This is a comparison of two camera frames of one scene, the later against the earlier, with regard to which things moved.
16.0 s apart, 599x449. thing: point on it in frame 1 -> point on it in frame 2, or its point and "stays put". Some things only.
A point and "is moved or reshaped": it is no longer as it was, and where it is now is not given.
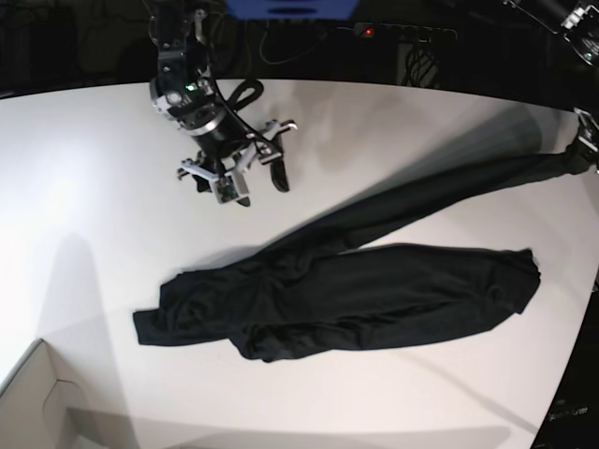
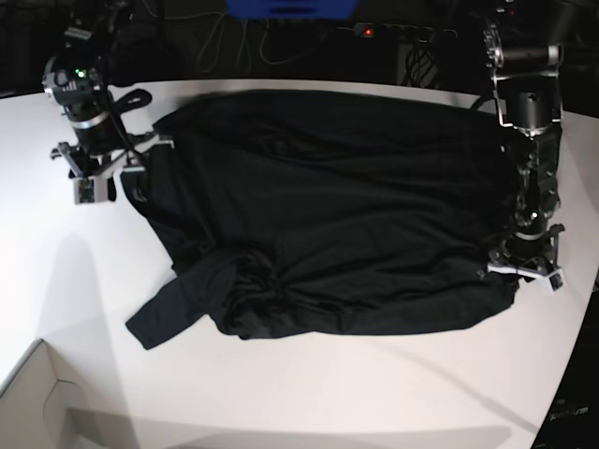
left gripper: x=230 y=173 -> x=92 y=174
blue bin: x=293 y=9 stays put
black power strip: x=403 y=32 stays put
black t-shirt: x=321 y=285 is moved or reshaped
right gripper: x=588 y=137 -> x=535 y=257
